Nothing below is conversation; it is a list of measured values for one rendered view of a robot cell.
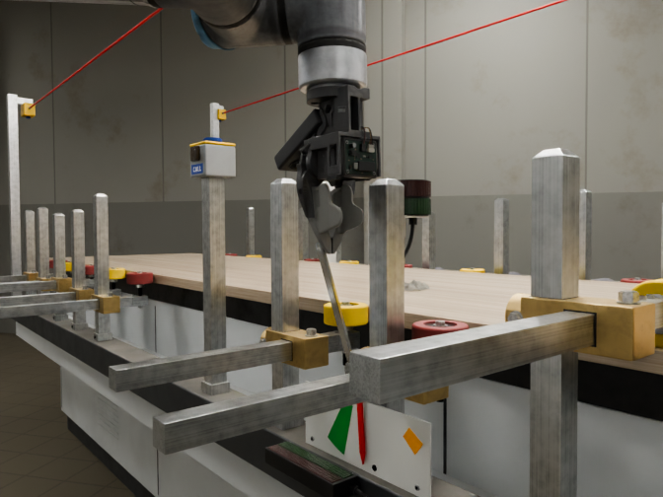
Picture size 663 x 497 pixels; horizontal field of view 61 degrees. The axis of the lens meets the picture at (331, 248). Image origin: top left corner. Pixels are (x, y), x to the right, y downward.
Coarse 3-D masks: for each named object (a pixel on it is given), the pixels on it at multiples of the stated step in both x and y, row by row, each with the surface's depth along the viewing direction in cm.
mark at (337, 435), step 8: (344, 408) 83; (336, 416) 84; (344, 416) 83; (336, 424) 84; (344, 424) 83; (336, 432) 85; (344, 432) 83; (336, 440) 85; (344, 440) 83; (336, 448) 85; (344, 448) 83
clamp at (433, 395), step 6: (432, 390) 72; (438, 390) 73; (444, 390) 74; (408, 396) 73; (414, 396) 72; (420, 396) 71; (426, 396) 71; (432, 396) 72; (438, 396) 73; (444, 396) 74; (420, 402) 71; (426, 402) 71
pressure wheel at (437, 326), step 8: (424, 320) 83; (432, 320) 83; (440, 320) 80; (448, 320) 83; (416, 328) 79; (424, 328) 78; (432, 328) 77; (440, 328) 77; (448, 328) 77; (456, 328) 77; (464, 328) 78; (416, 336) 79; (424, 336) 78; (440, 400) 80
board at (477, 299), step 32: (128, 256) 297; (160, 256) 296; (192, 256) 294; (192, 288) 159; (256, 288) 136; (320, 288) 135; (352, 288) 135; (448, 288) 134; (480, 288) 134; (512, 288) 133; (608, 288) 132; (416, 320) 94; (480, 320) 87
